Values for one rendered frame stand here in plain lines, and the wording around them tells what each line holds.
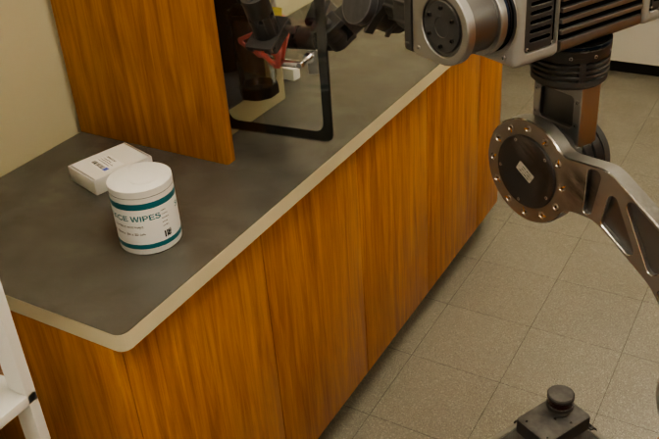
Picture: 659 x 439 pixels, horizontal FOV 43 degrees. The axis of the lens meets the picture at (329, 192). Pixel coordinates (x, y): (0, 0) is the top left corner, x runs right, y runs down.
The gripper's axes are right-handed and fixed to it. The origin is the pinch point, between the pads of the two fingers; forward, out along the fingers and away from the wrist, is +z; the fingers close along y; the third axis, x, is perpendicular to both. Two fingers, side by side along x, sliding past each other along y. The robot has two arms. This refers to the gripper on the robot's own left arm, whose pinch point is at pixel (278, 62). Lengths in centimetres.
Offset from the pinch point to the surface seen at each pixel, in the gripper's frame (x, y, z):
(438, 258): 13, -30, 124
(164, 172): -8.2, 37.3, -4.5
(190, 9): -18.3, -0.7, -13.0
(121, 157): -36.7, 23.6, 13.9
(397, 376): 13, 17, 124
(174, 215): -5.9, 42.6, 2.2
